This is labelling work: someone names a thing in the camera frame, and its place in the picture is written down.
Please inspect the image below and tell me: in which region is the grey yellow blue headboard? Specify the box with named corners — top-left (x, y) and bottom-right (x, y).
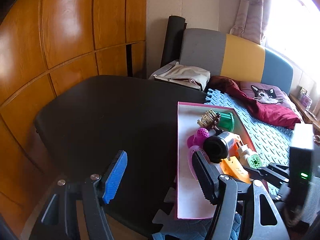
top-left (179, 28), bottom-right (293, 97)

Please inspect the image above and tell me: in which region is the gold brown hair claw clip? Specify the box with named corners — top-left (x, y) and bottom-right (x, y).
top-left (196, 109), bottom-right (222, 128)

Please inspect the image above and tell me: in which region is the magenta perforated ball toy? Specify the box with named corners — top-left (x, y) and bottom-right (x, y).
top-left (192, 127), bottom-right (210, 145)

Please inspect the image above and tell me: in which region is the pink cardboard tray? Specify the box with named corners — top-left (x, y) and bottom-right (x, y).
top-left (176, 102), bottom-right (270, 220)

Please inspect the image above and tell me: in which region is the orange white toy gun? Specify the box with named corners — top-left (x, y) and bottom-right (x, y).
top-left (220, 133), bottom-right (252, 184)

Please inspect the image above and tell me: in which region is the green plastic cup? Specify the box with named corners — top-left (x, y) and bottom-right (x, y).
top-left (217, 112), bottom-right (235, 132)

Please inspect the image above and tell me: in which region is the rolled black mat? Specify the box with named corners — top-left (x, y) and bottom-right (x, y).
top-left (161, 15), bottom-right (187, 67)

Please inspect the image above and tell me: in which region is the maroon blanket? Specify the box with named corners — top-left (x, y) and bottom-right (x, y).
top-left (207, 76), bottom-right (302, 130)

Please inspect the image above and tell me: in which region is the blue foam puzzle mat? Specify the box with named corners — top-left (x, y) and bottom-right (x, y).
top-left (151, 89), bottom-right (304, 240)

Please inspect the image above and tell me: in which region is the grey foam puzzle tile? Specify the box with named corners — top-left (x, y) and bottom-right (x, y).
top-left (152, 187), bottom-right (178, 233)

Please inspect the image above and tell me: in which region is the beige canvas bag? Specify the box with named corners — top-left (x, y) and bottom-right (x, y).
top-left (149, 61), bottom-right (211, 92)

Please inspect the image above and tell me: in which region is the black silver cylinder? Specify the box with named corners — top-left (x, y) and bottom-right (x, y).
top-left (203, 132), bottom-right (235, 164)

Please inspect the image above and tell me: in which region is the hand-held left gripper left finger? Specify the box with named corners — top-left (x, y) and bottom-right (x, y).
top-left (29, 150), bottom-right (128, 240)

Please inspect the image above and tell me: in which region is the purple cat pillow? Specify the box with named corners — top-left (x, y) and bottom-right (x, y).
top-left (240, 81), bottom-right (292, 105)

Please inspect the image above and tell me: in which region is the wooden window ledge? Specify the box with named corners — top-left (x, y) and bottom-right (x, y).
top-left (289, 94), bottom-right (320, 125)

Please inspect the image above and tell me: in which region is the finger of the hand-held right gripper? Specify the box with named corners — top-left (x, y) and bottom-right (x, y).
top-left (244, 166), bottom-right (290, 185)
top-left (266, 163), bottom-right (290, 176)

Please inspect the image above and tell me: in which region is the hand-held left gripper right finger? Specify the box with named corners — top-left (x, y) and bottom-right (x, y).
top-left (192, 150), bottom-right (290, 240)

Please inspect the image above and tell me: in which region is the white green plastic toy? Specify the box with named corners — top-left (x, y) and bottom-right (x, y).
top-left (237, 146), bottom-right (262, 169)

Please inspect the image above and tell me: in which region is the pale patterned curtain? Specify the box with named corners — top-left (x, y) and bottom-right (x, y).
top-left (229, 0), bottom-right (275, 45)

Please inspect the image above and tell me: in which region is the black table top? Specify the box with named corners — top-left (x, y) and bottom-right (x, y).
top-left (34, 75), bottom-right (208, 235)

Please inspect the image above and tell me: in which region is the purple box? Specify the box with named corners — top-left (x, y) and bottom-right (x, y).
top-left (299, 86), bottom-right (313, 107)

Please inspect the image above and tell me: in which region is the wooden wardrobe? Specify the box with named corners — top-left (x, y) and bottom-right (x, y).
top-left (0, 0), bottom-right (148, 233)

